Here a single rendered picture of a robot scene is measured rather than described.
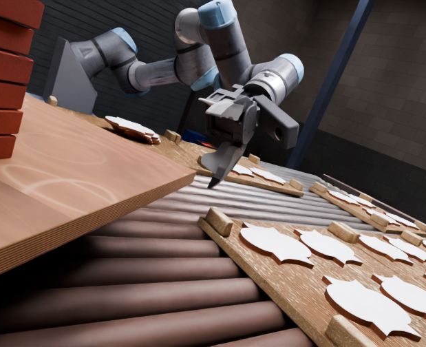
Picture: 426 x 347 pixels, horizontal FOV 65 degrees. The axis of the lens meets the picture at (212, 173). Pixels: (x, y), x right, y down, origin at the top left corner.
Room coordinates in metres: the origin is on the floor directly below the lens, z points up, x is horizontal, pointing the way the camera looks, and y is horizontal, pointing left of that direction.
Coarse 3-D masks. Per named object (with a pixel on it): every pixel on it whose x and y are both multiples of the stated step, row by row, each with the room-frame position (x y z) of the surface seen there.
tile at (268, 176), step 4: (252, 168) 1.21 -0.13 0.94; (252, 172) 1.16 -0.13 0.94; (256, 172) 1.16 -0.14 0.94; (260, 172) 1.19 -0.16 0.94; (264, 172) 1.23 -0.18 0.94; (268, 172) 1.26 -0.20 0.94; (260, 176) 1.15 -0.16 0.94; (264, 176) 1.14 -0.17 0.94; (268, 176) 1.18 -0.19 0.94; (272, 176) 1.20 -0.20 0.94; (276, 176) 1.24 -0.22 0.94; (268, 180) 1.14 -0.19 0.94; (272, 180) 1.15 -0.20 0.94; (276, 180) 1.15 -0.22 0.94; (280, 180) 1.19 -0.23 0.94; (284, 180) 1.22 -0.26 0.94; (280, 184) 1.16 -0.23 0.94; (284, 184) 1.20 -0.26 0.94
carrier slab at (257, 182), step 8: (176, 144) 1.15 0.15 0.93; (184, 144) 1.21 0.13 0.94; (192, 144) 1.27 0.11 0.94; (192, 152) 1.11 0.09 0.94; (200, 152) 1.17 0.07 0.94; (208, 152) 1.23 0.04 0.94; (240, 160) 1.33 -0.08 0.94; (248, 160) 1.42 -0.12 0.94; (248, 168) 1.23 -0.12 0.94; (256, 168) 1.30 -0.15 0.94; (232, 176) 0.99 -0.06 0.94; (240, 176) 1.03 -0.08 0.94; (248, 176) 1.08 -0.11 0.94; (256, 176) 1.13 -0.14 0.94; (248, 184) 1.03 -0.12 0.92; (256, 184) 1.04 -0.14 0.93; (264, 184) 1.07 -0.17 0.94; (272, 184) 1.11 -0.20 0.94; (288, 184) 1.24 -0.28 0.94; (288, 192) 1.14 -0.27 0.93; (296, 192) 1.16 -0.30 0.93
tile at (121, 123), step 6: (108, 120) 0.92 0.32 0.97; (114, 120) 0.93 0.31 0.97; (120, 120) 0.97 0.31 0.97; (126, 120) 1.00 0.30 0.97; (120, 126) 0.90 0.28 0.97; (126, 126) 0.92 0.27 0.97; (132, 126) 0.96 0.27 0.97; (138, 126) 0.99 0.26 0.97; (138, 132) 0.93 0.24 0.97; (144, 132) 0.93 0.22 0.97; (150, 132) 0.97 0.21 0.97
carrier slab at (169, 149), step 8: (72, 112) 0.99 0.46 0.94; (80, 112) 1.03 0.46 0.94; (88, 120) 0.97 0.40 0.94; (96, 120) 1.01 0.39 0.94; (104, 120) 1.05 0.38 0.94; (104, 128) 0.95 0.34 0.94; (112, 128) 0.99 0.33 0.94; (120, 136) 0.93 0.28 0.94; (160, 136) 1.17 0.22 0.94; (144, 144) 0.95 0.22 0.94; (152, 144) 0.99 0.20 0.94; (160, 144) 1.04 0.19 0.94; (168, 144) 1.09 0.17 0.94; (160, 152) 0.93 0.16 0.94; (168, 152) 0.97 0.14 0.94; (176, 152) 1.01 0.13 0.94; (184, 152) 1.06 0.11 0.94; (176, 160) 0.91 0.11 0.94; (184, 160) 0.94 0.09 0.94; (192, 160) 0.98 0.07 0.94; (192, 168) 0.90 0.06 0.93; (200, 168) 0.93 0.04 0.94; (208, 176) 0.94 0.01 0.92
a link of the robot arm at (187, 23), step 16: (224, 0) 0.72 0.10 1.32; (176, 16) 1.04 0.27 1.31; (192, 16) 0.90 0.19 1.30; (208, 16) 0.72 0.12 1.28; (224, 16) 0.72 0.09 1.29; (176, 32) 1.04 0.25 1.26; (192, 32) 0.88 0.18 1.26; (208, 32) 0.74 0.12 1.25; (224, 32) 0.73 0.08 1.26; (240, 32) 0.75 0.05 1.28; (176, 48) 1.11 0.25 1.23; (224, 48) 0.74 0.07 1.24; (240, 48) 0.75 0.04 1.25
